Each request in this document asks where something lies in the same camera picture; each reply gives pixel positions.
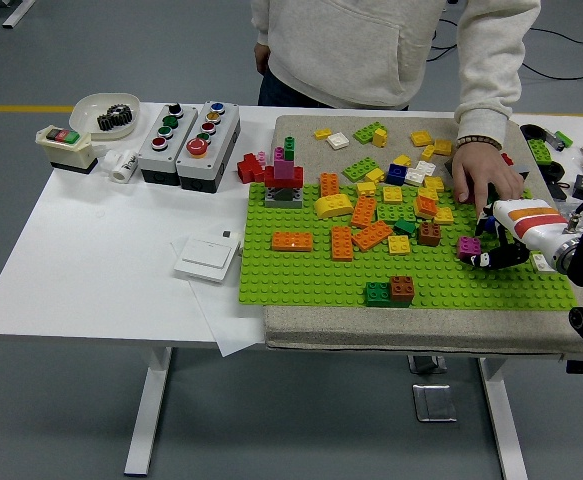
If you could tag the person's left forearm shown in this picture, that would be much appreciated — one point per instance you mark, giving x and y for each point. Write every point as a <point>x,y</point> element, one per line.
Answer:
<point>486,100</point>

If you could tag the white paper sheet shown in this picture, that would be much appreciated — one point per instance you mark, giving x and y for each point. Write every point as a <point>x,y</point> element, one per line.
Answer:
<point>231,330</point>

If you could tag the dark olive wedge brick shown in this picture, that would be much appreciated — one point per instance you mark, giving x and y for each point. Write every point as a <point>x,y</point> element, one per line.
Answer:
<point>284,194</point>

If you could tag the yellow square brick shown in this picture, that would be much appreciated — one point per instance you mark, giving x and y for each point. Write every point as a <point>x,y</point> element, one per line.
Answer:
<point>401,160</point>
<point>441,146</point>
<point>399,245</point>
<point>373,175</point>
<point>420,137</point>
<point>443,215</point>
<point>427,192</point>
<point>392,194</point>
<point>366,189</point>
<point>434,182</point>

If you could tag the yellow curved brick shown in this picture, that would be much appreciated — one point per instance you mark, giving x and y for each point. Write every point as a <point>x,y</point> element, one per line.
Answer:
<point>333,205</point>

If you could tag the grey brick with holes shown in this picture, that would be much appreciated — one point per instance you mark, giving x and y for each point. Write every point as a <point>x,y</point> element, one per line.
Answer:
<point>522,169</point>

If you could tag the white desk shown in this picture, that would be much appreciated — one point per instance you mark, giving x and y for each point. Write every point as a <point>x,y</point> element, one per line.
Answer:
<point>96,250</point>

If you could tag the red arch brick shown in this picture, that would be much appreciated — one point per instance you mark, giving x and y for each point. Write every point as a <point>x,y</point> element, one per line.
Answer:
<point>507,160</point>

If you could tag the white square brick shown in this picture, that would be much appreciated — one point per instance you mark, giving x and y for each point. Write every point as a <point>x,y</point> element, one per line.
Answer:
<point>541,262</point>
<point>425,167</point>
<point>338,140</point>
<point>415,176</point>

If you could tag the yellow tall brick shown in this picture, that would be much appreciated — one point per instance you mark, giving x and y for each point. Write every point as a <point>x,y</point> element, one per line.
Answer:
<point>379,137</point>

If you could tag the pink tall brick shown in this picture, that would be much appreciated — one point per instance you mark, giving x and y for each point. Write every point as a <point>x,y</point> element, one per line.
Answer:
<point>285,168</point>

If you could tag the red brick cluster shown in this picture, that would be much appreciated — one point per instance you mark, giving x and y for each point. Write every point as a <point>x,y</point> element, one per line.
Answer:
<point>247,167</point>

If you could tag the red wide brick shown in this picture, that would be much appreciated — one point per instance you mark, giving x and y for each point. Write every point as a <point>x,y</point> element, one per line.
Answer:
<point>270,178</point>

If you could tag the grey flat base brick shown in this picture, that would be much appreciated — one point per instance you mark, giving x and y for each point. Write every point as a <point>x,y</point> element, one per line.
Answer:
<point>268,202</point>

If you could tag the white pipe fitting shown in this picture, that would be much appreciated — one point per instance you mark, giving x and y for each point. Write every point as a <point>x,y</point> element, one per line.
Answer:
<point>123,167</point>

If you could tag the magenta square brick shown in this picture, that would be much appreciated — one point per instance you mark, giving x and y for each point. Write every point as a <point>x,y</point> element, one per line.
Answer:
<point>466,198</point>
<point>469,246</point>

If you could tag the grey metal bracket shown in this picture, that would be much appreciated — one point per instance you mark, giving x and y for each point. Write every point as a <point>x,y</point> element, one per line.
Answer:
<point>428,364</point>

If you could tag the small yellow flat brick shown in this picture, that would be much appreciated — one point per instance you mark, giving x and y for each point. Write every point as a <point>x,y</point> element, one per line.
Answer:
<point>322,133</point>

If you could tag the dark green long brick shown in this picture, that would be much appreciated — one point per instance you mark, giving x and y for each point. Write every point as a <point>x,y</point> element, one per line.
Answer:
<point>492,192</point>

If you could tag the lime green long brick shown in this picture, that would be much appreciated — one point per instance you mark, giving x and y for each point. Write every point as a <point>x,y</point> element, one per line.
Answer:
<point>361,169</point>
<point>393,212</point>

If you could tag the dark green square brick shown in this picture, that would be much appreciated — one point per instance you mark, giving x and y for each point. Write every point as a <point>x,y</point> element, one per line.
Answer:
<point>378,293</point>

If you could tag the small pink brick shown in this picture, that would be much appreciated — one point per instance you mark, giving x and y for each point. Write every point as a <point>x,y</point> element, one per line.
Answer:
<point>261,158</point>

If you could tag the brown square brick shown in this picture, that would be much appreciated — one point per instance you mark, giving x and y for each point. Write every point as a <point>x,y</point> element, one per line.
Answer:
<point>429,233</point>
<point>402,290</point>

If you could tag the white plastic bowl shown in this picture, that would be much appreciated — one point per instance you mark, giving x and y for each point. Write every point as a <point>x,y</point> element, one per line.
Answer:
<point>88,107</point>

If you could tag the dark green roof brick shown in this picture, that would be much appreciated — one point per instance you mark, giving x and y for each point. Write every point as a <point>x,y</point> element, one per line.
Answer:
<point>405,226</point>

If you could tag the cream red-green switch box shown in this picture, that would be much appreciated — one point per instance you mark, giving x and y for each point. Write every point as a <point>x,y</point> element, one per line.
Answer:
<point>66,150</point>

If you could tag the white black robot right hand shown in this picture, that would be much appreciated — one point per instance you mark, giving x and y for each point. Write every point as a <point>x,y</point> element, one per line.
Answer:
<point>526,222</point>

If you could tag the person's right hand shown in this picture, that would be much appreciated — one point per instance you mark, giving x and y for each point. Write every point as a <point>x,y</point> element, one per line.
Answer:
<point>261,57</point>

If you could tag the silver black clamp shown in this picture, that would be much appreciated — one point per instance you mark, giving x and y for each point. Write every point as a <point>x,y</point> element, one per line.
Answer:
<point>553,141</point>

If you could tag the white wall switch plate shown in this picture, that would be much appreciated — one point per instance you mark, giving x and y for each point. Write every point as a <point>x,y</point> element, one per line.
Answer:
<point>203,260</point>

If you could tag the small green block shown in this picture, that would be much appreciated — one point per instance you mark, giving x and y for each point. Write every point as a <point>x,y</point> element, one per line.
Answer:
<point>563,136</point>

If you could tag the lime green studded baseplate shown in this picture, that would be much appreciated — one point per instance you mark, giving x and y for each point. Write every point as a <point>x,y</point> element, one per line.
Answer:
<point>296,280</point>

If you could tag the grey-brown foam mat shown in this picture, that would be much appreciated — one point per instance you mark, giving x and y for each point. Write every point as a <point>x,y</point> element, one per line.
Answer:
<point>321,327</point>

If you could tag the person's left hand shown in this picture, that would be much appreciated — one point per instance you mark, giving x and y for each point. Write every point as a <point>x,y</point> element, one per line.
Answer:
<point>481,167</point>

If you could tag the grey four-button control box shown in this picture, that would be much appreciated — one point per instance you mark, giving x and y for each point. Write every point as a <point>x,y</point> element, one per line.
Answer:
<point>151,160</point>

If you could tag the white desk foot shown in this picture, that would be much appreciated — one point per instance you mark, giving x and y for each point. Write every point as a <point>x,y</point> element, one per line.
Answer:
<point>18,12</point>

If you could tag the metal floor plate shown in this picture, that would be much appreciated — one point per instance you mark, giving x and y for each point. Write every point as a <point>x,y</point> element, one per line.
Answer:
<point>433,402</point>

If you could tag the black flat bracket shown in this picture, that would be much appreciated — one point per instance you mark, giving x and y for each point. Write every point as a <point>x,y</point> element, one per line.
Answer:
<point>558,190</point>

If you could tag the dark grey roof brick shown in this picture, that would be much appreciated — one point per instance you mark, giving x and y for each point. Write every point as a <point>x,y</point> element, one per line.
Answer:
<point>447,167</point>

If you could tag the person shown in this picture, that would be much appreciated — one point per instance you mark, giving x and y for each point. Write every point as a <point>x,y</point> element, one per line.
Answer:
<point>346,50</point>

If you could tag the grey emergency-stop control box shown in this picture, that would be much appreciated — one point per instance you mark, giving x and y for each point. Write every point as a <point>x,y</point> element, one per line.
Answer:
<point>211,162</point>

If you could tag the blue square brick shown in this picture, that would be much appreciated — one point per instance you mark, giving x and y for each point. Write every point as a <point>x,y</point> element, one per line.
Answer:
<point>395,174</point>

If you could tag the green narrow brick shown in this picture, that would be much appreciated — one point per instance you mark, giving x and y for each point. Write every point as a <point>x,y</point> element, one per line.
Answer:
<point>290,145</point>

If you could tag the black metal gear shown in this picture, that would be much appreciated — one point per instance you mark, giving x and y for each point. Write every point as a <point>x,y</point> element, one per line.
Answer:
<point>106,121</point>
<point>122,114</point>

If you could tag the orange long brick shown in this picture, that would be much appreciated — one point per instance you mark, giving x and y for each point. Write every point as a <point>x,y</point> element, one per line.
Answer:
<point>364,211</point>
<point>372,235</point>
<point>292,241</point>
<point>342,243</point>

